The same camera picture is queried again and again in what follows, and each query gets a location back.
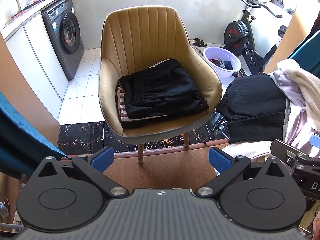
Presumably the black hooded sweatshirt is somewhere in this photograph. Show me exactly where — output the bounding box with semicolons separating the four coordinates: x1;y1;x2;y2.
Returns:
119;59;209;119

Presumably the person's right hand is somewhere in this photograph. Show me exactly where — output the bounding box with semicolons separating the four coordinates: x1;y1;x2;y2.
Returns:
312;212;320;240

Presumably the white waffle garment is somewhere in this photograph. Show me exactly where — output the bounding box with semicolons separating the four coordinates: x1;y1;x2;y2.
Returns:
271;69;319;158

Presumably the red white striped cushion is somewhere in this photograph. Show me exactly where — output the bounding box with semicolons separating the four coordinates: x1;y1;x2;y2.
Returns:
116;81;170;126

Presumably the dark navy garment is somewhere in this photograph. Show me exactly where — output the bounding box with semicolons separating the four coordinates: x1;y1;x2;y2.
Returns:
216;74;286;144

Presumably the cream fleece garment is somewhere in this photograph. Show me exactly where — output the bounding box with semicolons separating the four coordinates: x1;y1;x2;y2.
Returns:
277;59;319;132

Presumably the white laundry basin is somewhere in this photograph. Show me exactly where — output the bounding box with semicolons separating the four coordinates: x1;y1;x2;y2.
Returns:
203;47;241;79

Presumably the exercise bike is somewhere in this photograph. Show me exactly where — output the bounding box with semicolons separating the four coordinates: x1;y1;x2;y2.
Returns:
223;0;282;75

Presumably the black sandal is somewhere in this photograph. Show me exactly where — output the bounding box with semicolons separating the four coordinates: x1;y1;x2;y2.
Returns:
189;37;207;48

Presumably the wooden chair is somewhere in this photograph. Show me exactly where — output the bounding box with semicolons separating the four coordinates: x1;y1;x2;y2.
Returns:
98;5;222;163

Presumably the grey washing machine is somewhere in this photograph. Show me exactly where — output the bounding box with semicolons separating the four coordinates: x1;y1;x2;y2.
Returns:
41;0;84;80

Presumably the white cabinet counter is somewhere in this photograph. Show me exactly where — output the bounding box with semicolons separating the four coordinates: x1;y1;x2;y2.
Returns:
1;0;68;108

